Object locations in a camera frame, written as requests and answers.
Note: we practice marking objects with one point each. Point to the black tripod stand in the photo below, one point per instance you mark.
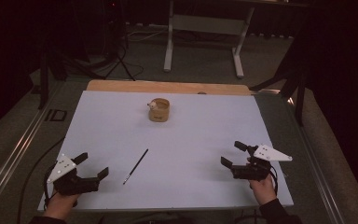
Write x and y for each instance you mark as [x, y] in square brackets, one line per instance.
[118, 59]

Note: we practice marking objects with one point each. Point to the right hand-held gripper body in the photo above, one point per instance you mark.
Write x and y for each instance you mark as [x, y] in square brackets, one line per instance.
[258, 166]

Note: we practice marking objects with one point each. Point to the person's right hand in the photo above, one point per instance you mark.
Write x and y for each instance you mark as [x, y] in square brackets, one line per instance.
[263, 191]

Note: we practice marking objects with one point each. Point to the metal floor rail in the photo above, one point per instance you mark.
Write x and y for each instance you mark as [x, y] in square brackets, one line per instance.
[18, 146]
[320, 168]

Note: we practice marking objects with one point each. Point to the thin black paintbrush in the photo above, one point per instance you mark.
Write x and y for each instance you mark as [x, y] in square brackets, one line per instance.
[135, 166]

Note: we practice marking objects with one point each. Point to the black rectangular floor bracket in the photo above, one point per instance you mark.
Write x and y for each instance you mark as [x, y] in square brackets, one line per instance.
[56, 115]

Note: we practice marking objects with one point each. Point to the white metal desk frame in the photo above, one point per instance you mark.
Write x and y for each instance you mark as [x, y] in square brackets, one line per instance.
[205, 25]

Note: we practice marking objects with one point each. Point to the person's left hand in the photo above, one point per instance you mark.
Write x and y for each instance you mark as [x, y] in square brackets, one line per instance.
[59, 206]

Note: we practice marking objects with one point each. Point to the white table mat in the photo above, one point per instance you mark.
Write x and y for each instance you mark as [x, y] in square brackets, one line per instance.
[180, 149]

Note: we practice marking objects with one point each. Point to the black metal stand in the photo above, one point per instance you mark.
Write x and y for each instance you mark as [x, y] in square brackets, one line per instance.
[298, 84]

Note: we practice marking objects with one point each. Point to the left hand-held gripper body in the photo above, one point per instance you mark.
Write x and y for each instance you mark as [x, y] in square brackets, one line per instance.
[74, 184]

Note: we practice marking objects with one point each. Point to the wooden table board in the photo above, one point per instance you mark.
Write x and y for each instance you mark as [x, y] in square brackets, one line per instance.
[167, 87]

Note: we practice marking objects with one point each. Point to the round wooden pen holder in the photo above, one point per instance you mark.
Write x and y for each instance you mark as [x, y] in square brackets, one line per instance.
[159, 112]

